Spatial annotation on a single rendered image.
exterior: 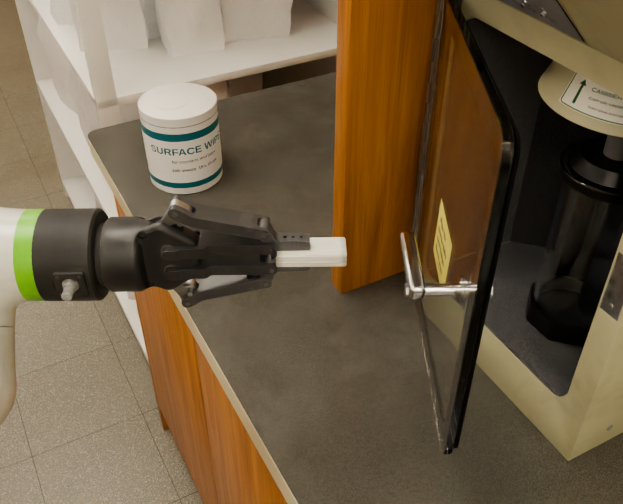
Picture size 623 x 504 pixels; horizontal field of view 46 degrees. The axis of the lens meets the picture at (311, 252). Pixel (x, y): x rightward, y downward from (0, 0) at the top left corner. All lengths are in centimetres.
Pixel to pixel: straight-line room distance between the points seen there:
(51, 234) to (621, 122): 54
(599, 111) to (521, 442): 40
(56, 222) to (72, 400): 154
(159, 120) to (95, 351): 127
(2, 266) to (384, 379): 48
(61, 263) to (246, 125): 81
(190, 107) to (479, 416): 67
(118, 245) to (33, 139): 279
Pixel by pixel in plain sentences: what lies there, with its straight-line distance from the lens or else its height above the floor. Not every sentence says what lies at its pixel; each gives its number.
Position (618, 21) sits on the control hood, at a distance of 56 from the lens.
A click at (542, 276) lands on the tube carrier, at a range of 91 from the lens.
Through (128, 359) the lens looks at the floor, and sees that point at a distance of 231.
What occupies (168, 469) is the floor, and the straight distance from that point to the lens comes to 204.
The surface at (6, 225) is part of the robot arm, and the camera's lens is 75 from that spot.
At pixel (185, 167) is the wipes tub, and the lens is 125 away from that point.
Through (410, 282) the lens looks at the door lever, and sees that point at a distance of 69.
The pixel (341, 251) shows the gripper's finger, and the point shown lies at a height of 121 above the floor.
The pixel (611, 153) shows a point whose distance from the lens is 82.
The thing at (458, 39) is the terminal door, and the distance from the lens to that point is 73.
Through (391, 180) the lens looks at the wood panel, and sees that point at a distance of 99.
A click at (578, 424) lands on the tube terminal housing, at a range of 88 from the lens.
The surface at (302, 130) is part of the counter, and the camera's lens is 145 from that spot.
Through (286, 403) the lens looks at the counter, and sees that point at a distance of 93.
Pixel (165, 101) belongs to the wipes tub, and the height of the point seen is 109.
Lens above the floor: 166
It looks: 39 degrees down
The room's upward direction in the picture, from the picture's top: straight up
